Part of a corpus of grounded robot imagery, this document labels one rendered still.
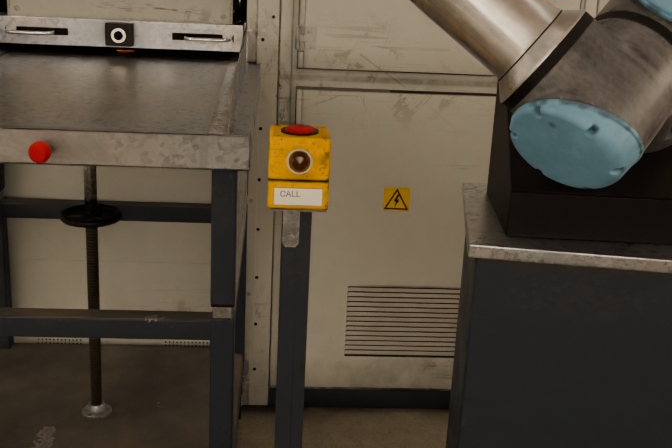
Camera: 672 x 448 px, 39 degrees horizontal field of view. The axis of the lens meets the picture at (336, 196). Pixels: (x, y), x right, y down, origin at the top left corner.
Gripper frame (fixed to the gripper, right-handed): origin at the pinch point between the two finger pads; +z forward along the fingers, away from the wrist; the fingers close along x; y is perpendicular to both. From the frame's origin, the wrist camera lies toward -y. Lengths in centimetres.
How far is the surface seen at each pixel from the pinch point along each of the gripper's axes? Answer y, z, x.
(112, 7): 3.4, 8.2, -3.3
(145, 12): 10.6, 8.6, -4.0
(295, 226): 43, -64, -65
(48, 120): 5, -44, -46
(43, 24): -11.3, 9.2, -7.5
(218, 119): 31, -42, -44
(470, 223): 69, -54, -62
